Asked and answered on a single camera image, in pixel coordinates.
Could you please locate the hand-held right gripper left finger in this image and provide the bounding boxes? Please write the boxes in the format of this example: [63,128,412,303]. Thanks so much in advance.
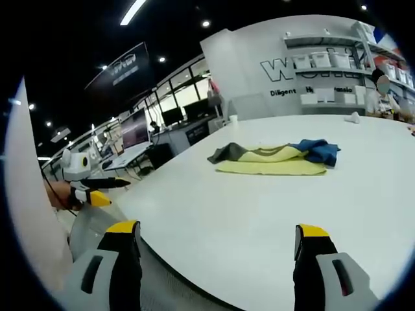
[63,220,144,311]

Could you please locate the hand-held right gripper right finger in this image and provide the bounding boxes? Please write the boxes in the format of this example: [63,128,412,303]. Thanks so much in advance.
[292,223,381,311]

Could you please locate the yellow grey blue garment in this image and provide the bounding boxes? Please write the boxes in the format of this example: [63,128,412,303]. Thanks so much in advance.
[206,138,342,178]

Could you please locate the person's left hand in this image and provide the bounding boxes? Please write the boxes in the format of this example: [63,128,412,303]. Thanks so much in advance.
[46,180,84,212]

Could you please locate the white office desk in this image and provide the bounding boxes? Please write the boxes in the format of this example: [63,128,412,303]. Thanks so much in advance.
[102,142,154,172]

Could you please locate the person's white shirt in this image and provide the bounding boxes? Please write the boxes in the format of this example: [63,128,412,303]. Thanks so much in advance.
[4,76,74,294]

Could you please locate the large presentation screen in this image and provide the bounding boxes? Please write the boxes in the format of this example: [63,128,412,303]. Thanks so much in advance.
[119,108,153,152]

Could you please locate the black computer monitor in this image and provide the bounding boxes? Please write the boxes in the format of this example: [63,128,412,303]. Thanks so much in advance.
[160,106,185,128]
[184,98,215,121]

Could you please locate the dark hanging banner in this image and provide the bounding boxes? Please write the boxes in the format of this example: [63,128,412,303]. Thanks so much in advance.
[84,41,150,91]

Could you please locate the pink and white hanging bag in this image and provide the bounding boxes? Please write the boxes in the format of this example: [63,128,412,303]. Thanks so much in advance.
[206,78,224,113]

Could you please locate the long ceiling light strip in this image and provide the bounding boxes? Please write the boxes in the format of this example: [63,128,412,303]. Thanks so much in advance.
[119,0,147,27]

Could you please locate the grey shelf rack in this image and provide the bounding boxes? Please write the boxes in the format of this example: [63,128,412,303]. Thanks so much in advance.
[282,21,415,116]

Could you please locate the row of white storage boxes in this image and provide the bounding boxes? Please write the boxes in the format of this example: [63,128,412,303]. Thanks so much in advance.
[293,51,354,69]

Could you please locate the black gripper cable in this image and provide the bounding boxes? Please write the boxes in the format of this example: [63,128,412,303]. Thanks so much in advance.
[41,168,79,218]

